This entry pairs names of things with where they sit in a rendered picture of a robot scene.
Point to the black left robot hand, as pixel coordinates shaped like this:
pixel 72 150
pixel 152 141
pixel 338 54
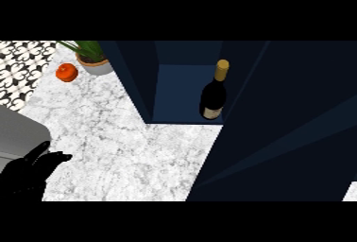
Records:
pixel 25 176

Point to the dark blue cabinet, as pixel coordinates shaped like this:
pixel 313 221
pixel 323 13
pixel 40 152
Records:
pixel 175 91

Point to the dark wine bottle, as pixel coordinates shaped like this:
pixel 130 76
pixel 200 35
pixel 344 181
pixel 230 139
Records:
pixel 214 97

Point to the dark blue cabinet door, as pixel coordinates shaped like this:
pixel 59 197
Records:
pixel 287 126

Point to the grey appliance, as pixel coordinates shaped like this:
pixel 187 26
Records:
pixel 17 135

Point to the orange round fruit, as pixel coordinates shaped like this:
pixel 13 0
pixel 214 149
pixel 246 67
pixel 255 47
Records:
pixel 66 72

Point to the green potted plant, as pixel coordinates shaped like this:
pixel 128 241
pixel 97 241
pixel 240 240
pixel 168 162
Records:
pixel 93 58

